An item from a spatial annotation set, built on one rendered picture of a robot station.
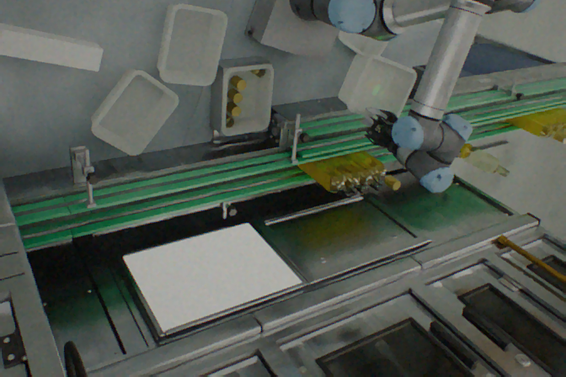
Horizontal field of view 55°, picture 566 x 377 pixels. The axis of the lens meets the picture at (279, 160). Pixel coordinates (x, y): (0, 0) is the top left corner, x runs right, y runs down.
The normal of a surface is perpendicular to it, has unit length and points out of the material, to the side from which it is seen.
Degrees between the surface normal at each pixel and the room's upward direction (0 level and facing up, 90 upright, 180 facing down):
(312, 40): 1
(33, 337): 90
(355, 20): 7
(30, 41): 0
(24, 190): 90
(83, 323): 90
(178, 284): 90
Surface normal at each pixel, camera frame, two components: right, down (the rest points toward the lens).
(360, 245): 0.08, -0.88
